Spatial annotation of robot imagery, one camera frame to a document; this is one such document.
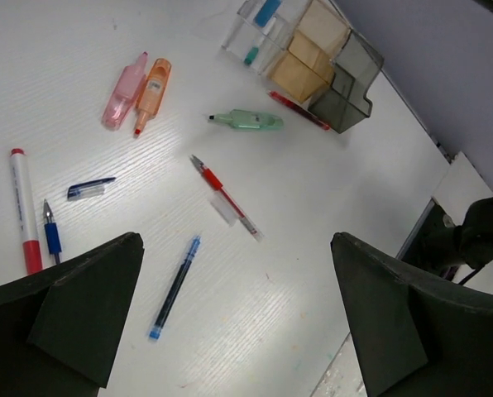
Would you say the red pen by organizer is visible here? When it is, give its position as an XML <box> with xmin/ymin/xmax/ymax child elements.
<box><xmin>267</xmin><ymin>90</ymin><xmax>331</xmax><ymax>131</ymax></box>

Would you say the red gel pen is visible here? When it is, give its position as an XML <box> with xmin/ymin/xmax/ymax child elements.
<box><xmin>190</xmin><ymin>155</ymin><xmax>263</xmax><ymax>242</ymax></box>

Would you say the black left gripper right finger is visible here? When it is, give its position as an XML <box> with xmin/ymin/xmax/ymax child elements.
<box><xmin>331</xmin><ymin>232</ymin><xmax>493</xmax><ymax>396</ymax></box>

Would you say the white marker red cap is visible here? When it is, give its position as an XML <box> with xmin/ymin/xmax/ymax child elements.
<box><xmin>10</xmin><ymin>148</ymin><xmax>43</xmax><ymax>275</ymax></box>

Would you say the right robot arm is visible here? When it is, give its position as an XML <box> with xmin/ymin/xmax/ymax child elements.
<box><xmin>397</xmin><ymin>197</ymin><xmax>493</xmax><ymax>285</ymax></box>

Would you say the green correction tape pen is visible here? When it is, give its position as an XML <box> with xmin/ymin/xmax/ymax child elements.
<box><xmin>208</xmin><ymin>109</ymin><xmax>284</xmax><ymax>131</ymax></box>

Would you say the orange highlighter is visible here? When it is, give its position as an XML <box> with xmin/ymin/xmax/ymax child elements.
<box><xmin>134</xmin><ymin>58</ymin><xmax>172</xmax><ymax>137</ymax></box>

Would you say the stationery organizer box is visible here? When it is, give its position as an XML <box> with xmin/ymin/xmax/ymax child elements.
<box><xmin>222</xmin><ymin>1</ymin><xmax>384</xmax><ymax>134</ymax></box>

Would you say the pink highlighter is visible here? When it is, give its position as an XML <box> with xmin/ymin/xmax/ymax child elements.
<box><xmin>102</xmin><ymin>51</ymin><xmax>148</xmax><ymax>131</ymax></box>

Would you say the blue ink refill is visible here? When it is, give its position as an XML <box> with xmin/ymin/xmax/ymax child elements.
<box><xmin>149</xmin><ymin>235</ymin><xmax>201</xmax><ymax>341</ymax></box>

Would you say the blue ballpoint pen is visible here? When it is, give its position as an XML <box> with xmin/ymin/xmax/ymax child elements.
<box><xmin>43</xmin><ymin>199</ymin><xmax>62</xmax><ymax>265</ymax></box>

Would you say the blue pen cap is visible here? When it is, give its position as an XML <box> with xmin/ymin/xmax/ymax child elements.
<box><xmin>66</xmin><ymin>177</ymin><xmax>116</xmax><ymax>201</ymax></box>

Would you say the white marker blue cap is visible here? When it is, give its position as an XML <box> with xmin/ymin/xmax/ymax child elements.
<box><xmin>252</xmin><ymin>0</ymin><xmax>282</xmax><ymax>36</ymax></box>

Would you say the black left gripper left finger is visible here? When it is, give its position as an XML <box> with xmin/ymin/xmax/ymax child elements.
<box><xmin>0</xmin><ymin>232</ymin><xmax>144</xmax><ymax>396</ymax></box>

